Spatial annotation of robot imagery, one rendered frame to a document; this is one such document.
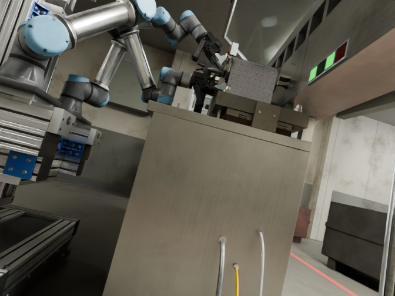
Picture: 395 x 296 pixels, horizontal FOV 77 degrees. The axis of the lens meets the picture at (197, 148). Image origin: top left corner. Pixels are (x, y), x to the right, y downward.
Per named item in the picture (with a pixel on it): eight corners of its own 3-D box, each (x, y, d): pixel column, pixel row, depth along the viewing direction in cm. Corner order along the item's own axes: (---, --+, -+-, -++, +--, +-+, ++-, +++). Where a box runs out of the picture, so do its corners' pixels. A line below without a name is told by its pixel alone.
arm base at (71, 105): (47, 107, 131) (53, 89, 132) (57, 113, 146) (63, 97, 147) (76, 115, 133) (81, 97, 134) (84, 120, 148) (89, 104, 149)
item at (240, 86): (221, 107, 123) (229, 73, 125) (266, 120, 124) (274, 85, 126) (221, 107, 123) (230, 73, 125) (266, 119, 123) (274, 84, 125)
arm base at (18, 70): (-17, 73, 82) (-7, 45, 83) (9, 87, 97) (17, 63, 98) (31, 86, 84) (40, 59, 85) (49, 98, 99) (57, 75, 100)
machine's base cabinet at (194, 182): (159, 217, 336) (175, 155, 345) (205, 228, 337) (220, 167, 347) (85, 346, 85) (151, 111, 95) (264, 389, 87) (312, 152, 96)
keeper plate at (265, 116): (250, 127, 102) (255, 102, 103) (273, 133, 102) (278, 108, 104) (251, 126, 100) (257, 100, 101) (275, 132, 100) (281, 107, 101)
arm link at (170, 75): (158, 84, 126) (163, 69, 127) (180, 90, 127) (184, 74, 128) (157, 78, 119) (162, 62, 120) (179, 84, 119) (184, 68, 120)
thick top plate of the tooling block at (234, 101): (211, 113, 118) (214, 101, 119) (291, 134, 119) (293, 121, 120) (215, 103, 102) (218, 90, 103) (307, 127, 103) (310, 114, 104)
